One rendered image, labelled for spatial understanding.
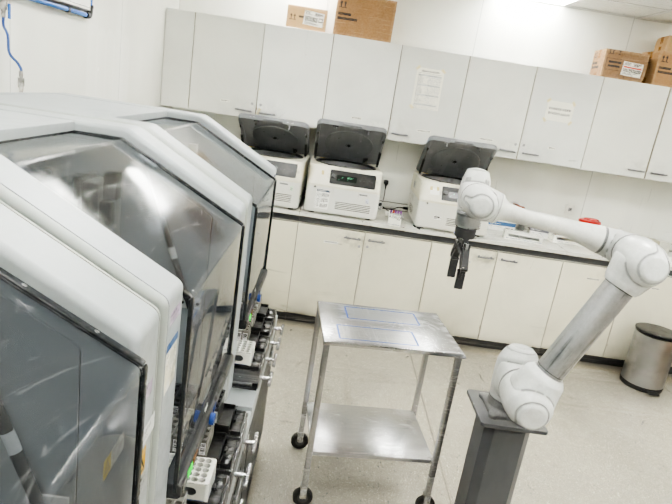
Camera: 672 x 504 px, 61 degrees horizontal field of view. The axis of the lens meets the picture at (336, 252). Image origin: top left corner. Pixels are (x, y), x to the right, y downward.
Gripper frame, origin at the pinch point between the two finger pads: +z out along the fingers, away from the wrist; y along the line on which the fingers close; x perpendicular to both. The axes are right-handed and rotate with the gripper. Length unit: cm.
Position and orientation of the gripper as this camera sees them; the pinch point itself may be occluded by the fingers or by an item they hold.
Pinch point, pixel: (454, 279)
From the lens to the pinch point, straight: 216.5
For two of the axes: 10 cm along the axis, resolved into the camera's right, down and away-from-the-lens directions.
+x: -9.9, -1.4, -0.4
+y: 0.0, -2.7, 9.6
